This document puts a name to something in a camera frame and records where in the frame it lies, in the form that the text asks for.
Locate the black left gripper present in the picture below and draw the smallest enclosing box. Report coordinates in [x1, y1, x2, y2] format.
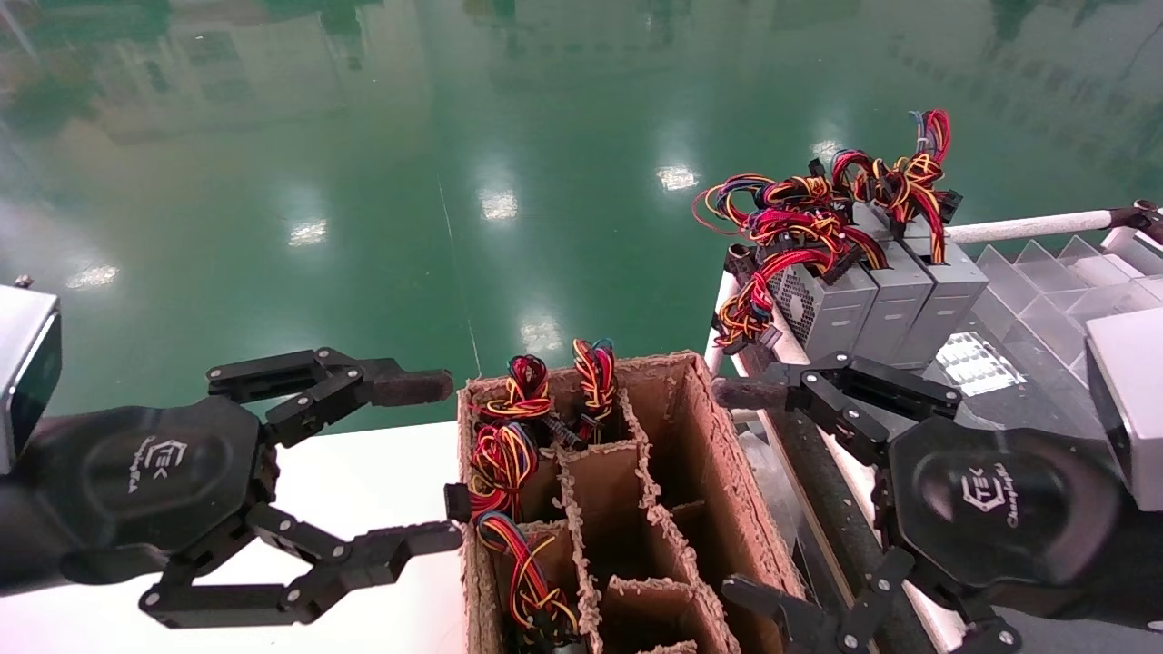
[18, 397, 462, 629]

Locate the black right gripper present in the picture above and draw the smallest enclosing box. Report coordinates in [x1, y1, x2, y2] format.
[711, 352, 1137, 654]

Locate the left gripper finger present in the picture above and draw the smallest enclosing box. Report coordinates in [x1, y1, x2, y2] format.
[207, 348, 453, 448]

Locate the grey power supply with label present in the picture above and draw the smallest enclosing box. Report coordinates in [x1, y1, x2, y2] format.
[477, 510, 587, 654]

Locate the black conveyor side panel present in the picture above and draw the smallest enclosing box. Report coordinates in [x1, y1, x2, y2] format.
[759, 400, 919, 654]

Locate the brown cardboard divider box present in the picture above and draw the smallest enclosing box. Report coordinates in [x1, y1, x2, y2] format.
[457, 352, 810, 654]

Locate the grey power supply with vent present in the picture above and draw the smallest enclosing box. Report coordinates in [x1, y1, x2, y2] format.
[692, 173, 878, 364]

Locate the black conveyor belt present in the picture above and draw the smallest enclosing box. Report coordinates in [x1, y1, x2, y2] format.
[927, 309, 1118, 437]

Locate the clear plastic divider tray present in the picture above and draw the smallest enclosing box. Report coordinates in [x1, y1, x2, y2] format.
[972, 227, 1163, 391]

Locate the black pipe joint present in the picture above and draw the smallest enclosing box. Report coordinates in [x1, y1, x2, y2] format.
[1107, 200, 1163, 246]

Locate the power supply with red-yellow wires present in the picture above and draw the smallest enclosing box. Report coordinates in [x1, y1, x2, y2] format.
[571, 338, 628, 446]
[472, 354, 557, 446]

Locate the grey power supply with wires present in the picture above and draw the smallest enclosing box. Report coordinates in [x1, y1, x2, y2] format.
[809, 150, 935, 364]
[886, 109, 989, 369]

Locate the white conveyor edge rail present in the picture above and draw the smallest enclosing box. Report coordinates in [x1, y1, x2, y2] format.
[704, 272, 964, 654]

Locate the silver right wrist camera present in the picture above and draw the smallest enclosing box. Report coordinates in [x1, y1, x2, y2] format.
[1086, 307, 1163, 512]

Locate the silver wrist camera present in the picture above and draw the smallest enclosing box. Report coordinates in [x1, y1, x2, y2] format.
[1086, 307, 1163, 512]
[0, 283, 63, 475]

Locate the white pipe rail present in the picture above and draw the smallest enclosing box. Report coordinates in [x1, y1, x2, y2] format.
[945, 209, 1117, 244]

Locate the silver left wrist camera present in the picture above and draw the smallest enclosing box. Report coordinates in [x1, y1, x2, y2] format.
[0, 283, 63, 475]

